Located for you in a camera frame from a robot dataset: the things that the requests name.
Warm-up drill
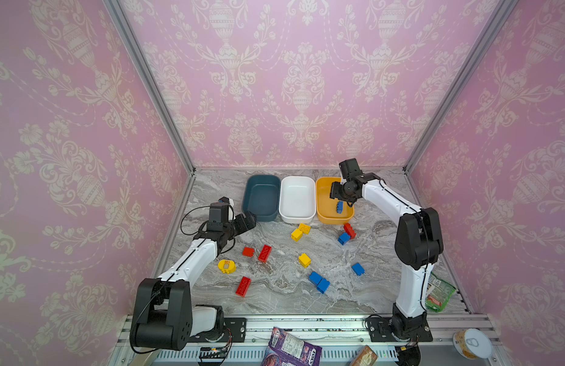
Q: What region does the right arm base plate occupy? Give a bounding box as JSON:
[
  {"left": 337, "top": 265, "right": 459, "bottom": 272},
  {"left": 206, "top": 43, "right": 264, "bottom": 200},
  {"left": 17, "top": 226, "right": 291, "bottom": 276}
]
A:
[{"left": 363, "top": 314, "right": 433, "bottom": 343}]

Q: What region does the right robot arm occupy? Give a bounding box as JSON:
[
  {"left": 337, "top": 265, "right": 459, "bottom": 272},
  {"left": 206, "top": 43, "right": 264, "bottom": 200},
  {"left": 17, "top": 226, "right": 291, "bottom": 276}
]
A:
[{"left": 330, "top": 159, "right": 444, "bottom": 343}]

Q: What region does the white container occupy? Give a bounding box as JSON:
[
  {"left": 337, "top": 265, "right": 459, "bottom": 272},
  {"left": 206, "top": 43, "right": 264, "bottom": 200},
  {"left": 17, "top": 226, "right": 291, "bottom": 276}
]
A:
[{"left": 279, "top": 176, "right": 317, "bottom": 224}]

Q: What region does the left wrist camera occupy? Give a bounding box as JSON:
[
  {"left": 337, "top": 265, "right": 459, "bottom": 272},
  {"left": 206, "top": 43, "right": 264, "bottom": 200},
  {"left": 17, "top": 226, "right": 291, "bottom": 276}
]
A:
[{"left": 218, "top": 197, "right": 234, "bottom": 221}]

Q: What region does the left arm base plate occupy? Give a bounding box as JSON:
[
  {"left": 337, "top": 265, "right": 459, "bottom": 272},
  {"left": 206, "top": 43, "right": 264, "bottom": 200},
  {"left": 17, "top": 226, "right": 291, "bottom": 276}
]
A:
[{"left": 190, "top": 317, "right": 247, "bottom": 343}]

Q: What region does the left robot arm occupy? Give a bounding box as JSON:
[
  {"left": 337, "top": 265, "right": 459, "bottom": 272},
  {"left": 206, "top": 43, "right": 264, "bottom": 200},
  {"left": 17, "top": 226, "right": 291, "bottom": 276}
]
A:
[{"left": 129, "top": 198, "right": 256, "bottom": 354}]

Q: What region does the green snack bag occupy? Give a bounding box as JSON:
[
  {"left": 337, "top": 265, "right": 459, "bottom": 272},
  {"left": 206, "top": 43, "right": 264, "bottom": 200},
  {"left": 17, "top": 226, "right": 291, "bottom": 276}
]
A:
[{"left": 425, "top": 274, "right": 457, "bottom": 313}]

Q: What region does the small red lego brick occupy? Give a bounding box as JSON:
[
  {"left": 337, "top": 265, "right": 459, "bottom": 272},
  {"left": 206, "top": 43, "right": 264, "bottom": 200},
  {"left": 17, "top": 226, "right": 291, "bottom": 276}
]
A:
[{"left": 242, "top": 247, "right": 255, "bottom": 257}]

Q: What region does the purple snack bag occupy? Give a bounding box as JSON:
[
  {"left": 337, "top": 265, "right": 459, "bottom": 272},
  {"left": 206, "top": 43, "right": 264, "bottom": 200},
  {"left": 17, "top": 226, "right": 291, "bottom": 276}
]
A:
[{"left": 261, "top": 327, "right": 322, "bottom": 366}]

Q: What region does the yellow container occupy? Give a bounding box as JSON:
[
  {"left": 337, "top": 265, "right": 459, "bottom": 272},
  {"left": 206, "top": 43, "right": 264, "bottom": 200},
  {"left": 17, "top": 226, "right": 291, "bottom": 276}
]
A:
[{"left": 316, "top": 177, "right": 355, "bottom": 225}]

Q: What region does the yellow tape roll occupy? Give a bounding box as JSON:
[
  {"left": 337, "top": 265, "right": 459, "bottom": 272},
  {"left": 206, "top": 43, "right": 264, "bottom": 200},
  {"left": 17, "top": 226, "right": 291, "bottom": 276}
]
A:
[{"left": 218, "top": 259, "right": 237, "bottom": 274}]

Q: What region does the dark teal container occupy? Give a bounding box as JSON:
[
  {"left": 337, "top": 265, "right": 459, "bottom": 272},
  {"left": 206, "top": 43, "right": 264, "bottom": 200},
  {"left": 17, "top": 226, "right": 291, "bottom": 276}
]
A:
[{"left": 242, "top": 175, "right": 281, "bottom": 222}]

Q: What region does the yellow lego brick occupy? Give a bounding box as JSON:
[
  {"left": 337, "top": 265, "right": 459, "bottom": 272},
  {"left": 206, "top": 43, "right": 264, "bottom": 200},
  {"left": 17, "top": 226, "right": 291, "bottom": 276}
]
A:
[
  {"left": 299, "top": 224, "right": 311, "bottom": 235},
  {"left": 291, "top": 229, "right": 304, "bottom": 242},
  {"left": 299, "top": 253, "right": 311, "bottom": 268}
]

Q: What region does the brown snack packet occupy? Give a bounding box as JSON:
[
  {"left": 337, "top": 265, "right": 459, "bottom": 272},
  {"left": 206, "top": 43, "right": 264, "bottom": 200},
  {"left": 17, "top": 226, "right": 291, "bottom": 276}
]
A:
[{"left": 349, "top": 346, "right": 378, "bottom": 366}]

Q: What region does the long red lego brick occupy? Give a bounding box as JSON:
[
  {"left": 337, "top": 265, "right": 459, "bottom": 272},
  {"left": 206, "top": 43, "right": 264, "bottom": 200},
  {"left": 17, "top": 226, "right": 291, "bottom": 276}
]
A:
[{"left": 235, "top": 276, "right": 251, "bottom": 297}]

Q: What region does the white round can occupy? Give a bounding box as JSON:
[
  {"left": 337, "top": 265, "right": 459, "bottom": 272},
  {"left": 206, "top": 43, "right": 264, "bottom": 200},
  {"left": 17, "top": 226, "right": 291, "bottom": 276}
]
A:
[{"left": 452, "top": 328, "right": 493, "bottom": 360}]

